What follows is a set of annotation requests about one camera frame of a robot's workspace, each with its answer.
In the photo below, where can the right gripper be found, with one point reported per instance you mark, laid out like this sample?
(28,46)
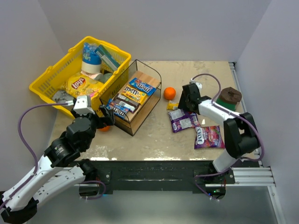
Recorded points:
(187,97)

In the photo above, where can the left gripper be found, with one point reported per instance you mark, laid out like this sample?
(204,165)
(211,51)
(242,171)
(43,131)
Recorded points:
(103,115)

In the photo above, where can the blue M&M's bag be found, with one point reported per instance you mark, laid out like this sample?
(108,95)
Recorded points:
(142,86)
(118,110)

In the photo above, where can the brown chocolate bag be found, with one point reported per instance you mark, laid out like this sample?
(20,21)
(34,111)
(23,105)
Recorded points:
(126,102)

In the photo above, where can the yellow M&M's bag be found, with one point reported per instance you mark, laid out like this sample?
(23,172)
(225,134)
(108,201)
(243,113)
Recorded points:
(134,94)

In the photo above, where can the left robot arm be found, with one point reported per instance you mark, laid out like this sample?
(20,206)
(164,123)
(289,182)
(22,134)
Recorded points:
(50,176)

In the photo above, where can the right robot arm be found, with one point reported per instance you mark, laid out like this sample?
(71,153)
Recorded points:
(240,134)

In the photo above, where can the purple Fox's candy bag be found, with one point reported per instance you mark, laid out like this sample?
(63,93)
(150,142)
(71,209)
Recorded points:
(181,120)

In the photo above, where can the orange near shelf back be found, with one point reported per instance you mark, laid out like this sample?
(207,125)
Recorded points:
(169,93)

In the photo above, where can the small yellow snack bar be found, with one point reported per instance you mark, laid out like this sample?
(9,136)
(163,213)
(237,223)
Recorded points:
(172,105)

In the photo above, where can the green round ball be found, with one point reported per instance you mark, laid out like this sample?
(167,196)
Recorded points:
(106,77)

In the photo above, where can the yellow Lay's chips bag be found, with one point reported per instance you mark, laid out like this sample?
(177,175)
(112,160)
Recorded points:
(79,85)

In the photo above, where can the pink tissue roll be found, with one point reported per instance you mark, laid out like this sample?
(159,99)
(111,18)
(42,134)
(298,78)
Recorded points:
(96,76)

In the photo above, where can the green cup brown lid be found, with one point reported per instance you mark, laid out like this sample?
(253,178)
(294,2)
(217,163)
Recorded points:
(229,98)

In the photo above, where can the yellow plastic basket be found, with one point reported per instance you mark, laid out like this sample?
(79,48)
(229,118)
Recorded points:
(47,84)

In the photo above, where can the grey crumpled cloth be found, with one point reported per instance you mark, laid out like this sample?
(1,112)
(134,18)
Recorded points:
(62,96)

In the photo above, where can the teal box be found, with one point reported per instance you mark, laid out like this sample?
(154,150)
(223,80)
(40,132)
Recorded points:
(107,58)

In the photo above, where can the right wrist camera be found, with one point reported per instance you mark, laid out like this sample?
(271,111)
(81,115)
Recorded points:
(198,84)

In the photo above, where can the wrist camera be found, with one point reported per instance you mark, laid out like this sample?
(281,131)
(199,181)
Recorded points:
(198,84)
(83,105)

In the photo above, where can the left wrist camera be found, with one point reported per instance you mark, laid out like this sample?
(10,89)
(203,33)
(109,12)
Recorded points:
(83,105)

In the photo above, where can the wood and wire shelf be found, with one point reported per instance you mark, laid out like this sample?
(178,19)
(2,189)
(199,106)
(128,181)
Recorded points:
(137,69)

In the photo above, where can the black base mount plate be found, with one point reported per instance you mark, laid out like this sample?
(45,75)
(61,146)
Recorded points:
(154,176)

